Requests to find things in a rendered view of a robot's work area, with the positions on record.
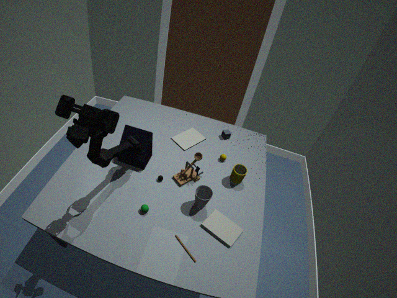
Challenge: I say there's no yellow cylindrical cup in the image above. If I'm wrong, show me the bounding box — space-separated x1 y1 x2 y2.
230 164 248 184

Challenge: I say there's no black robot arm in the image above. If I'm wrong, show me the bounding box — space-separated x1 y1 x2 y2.
66 118 143 168

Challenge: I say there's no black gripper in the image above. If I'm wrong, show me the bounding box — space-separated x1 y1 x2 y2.
55 95 119 134

